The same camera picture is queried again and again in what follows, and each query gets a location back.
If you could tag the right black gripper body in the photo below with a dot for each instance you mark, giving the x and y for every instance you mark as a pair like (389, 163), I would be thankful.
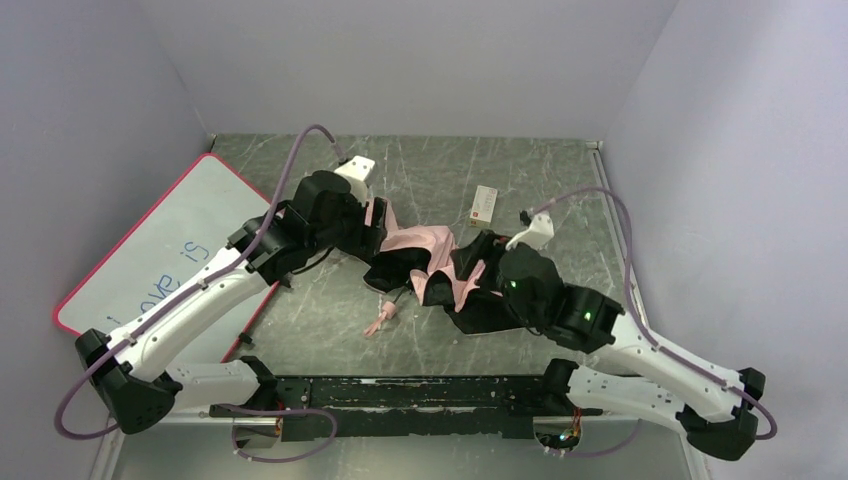
(477, 252)

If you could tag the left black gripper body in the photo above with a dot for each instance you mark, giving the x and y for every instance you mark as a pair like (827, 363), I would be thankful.
(374, 227)

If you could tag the pink and black umbrella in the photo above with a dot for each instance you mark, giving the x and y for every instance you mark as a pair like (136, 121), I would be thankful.
(418, 259)

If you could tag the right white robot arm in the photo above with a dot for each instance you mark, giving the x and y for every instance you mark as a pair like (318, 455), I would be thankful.
(711, 406)

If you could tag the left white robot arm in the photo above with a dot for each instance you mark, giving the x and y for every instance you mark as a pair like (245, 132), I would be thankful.
(133, 368)

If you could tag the small white cardboard box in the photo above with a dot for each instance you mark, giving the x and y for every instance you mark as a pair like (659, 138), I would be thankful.
(483, 206)

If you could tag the red framed whiteboard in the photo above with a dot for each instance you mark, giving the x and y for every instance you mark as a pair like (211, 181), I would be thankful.
(173, 240)

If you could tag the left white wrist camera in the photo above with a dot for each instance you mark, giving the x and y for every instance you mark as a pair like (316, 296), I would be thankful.
(357, 171)

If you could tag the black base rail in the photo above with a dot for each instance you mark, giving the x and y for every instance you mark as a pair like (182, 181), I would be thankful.
(422, 405)

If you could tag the aluminium frame rail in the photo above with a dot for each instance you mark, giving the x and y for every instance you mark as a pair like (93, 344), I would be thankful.
(400, 444)

